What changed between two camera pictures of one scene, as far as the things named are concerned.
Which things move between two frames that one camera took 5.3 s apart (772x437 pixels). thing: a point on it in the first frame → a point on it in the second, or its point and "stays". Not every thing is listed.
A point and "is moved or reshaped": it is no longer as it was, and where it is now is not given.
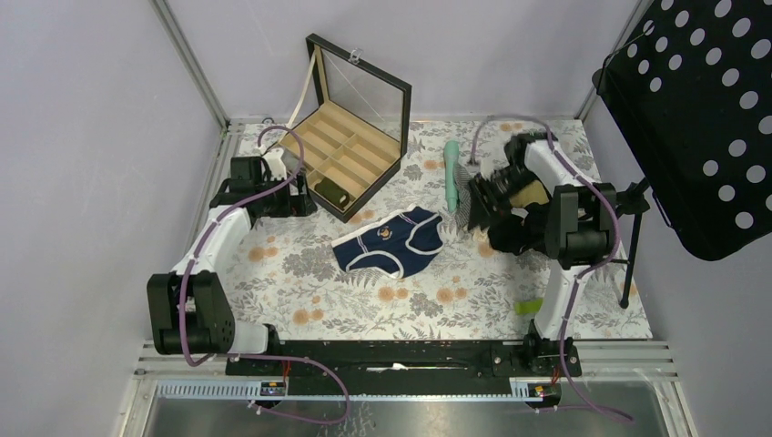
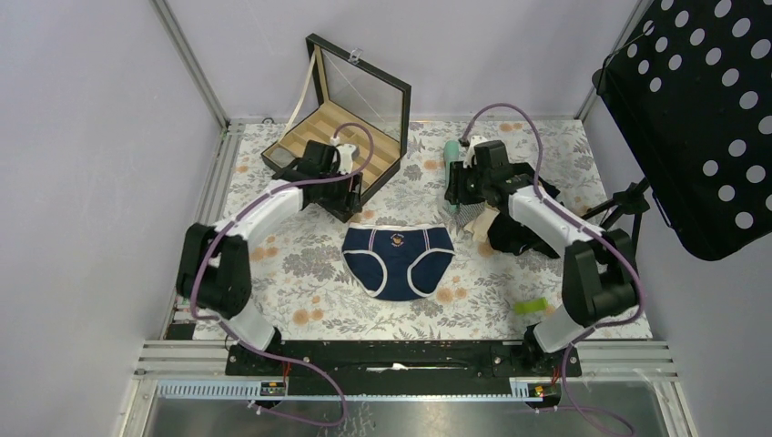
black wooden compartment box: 354,142 stays
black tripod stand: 631,200 stays
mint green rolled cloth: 451,151 stays
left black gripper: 299,204 → 350,201
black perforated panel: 690,88 stays
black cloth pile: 517,232 stays
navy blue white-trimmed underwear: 397,246 is moved or reshaped
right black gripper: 481,212 → 455,191
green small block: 528,307 stays
